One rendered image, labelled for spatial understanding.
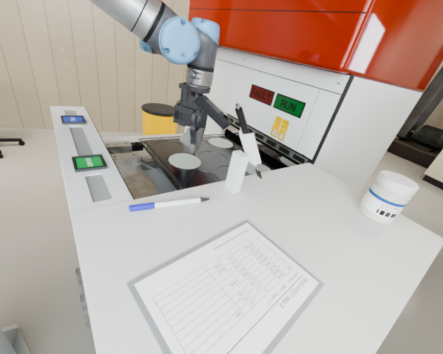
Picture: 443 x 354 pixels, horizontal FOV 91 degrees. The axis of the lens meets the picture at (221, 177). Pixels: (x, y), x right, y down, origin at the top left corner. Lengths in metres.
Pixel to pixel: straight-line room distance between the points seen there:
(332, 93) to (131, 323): 0.66
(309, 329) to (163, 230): 0.22
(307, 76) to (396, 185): 0.39
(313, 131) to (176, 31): 0.47
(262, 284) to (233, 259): 0.05
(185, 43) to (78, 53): 2.67
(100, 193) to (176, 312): 0.25
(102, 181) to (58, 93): 2.77
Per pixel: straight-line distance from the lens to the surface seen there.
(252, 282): 0.31
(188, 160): 0.69
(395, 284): 0.45
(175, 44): 0.46
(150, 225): 0.36
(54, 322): 1.43
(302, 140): 0.75
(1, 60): 3.26
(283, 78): 0.81
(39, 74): 3.20
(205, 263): 0.31
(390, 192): 0.55
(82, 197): 0.43
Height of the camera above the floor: 1.21
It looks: 30 degrees down
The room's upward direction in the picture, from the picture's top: 13 degrees clockwise
